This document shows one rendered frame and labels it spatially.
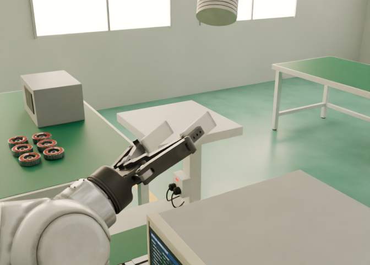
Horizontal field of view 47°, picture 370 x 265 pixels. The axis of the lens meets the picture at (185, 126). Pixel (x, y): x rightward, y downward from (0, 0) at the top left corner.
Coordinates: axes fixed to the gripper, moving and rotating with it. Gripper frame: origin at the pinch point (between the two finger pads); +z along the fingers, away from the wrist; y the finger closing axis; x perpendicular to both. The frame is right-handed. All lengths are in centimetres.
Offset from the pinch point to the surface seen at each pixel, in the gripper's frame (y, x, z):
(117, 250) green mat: 87, 46, 0
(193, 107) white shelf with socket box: 78, 19, 57
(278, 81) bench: 251, 103, 289
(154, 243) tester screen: 7.1, 15.7, -14.8
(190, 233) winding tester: -0.4, 15.5, -11.0
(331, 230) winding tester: -13.8, 28.3, 6.1
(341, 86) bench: 168, 115, 268
